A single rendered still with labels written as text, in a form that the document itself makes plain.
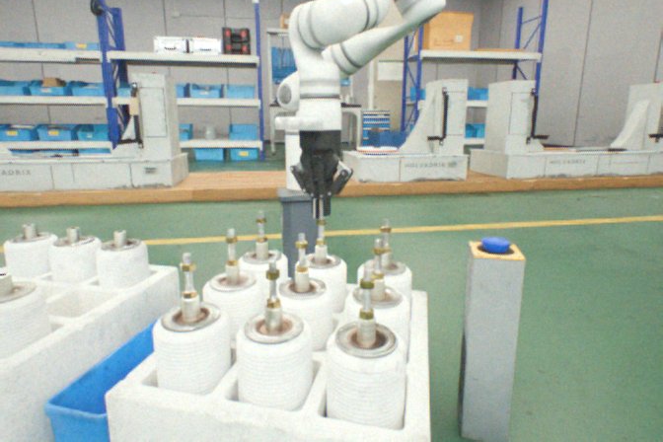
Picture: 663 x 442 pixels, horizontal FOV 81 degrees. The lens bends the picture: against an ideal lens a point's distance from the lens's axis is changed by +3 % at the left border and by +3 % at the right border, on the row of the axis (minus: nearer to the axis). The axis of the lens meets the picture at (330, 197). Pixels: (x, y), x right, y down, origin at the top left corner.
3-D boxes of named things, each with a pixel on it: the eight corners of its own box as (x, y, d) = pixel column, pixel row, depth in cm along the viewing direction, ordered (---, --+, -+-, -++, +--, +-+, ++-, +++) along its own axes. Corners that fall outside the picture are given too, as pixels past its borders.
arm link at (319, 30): (323, -3, 56) (377, -17, 65) (283, 9, 62) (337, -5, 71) (334, 47, 59) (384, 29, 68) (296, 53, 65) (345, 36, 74)
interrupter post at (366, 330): (357, 335, 48) (357, 311, 47) (376, 337, 47) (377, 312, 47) (355, 346, 45) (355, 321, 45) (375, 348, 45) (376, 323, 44)
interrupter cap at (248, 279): (233, 271, 68) (233, 267, 68) (266, 280, 64) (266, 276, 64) (198, 287, 62) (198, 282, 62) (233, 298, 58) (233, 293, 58)
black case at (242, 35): (225, 46, 522) (224, 34, 519) (251, 47, 527) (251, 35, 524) (221, 40, 481) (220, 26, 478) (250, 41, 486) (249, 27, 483)
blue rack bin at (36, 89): (50, 98, 504) (48, 81, 500) (83, 99, 510) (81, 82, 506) (29, 96, 456) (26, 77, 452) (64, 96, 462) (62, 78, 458)
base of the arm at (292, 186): (285, 188, 121) (284, 134, 118) (314, 187, 122) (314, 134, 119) (287, 193, 112) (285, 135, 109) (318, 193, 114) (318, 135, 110)
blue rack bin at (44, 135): (58, 139, 517) (55, 123, 513) (89, 139, 523) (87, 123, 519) (36, 141, 469) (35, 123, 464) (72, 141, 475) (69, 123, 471)
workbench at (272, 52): (270, 151, 652) (266, 33, 615) (350, 150, 674) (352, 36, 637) (271, 155, 584) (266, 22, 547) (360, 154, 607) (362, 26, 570)
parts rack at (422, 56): (398, 154, 608) (404, 3, 565) (507, 152, 639) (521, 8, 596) (412, 157, 546) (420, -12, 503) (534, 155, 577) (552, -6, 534)
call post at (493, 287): (457, 406, 70) (468, 243, 64) (498, 413, 68) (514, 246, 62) (460, 437, 63) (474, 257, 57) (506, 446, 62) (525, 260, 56)
